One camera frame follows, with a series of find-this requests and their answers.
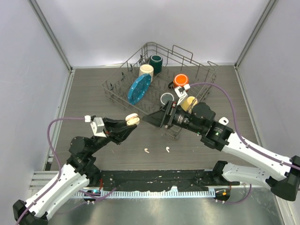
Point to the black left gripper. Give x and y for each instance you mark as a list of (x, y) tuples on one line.
[(119, 134)]

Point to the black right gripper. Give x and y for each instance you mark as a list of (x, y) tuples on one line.
[(157, 118)]

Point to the beige earbud charging case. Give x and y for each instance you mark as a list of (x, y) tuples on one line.
[(132, 119)]

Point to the white earbud case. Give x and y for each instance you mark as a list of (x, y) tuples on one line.
[(223, 121)]

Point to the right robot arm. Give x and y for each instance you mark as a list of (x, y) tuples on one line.
[(279, 174)]

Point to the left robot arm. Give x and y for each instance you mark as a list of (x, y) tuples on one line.
[(78, 172)]

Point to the yellow mug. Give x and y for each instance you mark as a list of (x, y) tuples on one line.
[(189, 103)]

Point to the blue polka dot plate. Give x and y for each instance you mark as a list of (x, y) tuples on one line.
[(139, 88)]

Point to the cream ribbed mug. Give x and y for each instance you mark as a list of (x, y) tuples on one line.
[(146, 69)]

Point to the dark teal mug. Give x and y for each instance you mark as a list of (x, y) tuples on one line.
[(156, 62)]

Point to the grey mug black handle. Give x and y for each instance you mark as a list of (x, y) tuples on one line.
[(166, 97)]

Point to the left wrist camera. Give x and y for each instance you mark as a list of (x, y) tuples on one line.
[(97, 125)]

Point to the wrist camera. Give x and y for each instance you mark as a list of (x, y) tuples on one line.
[(181, 92), (97, 125)]

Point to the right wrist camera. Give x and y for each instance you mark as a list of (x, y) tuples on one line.
[(181, 92)]

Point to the grey wire dish rack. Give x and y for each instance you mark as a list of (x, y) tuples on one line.
[(176, 60)]

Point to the orange mug black handle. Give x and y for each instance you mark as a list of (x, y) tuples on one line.
[(179, 81)]

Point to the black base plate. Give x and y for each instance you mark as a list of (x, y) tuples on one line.
[(160, 180)]

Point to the white slotted cable duct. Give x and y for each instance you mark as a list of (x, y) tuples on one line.
[(173, 193)]

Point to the left aluminium frame post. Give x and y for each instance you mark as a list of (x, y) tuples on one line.
[(47, 28)]

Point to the aluminium frame post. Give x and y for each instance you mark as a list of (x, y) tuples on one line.
[(47, 28), (256, 30)]

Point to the right aluminium frame post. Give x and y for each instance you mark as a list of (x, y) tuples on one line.
[(256, 30)]

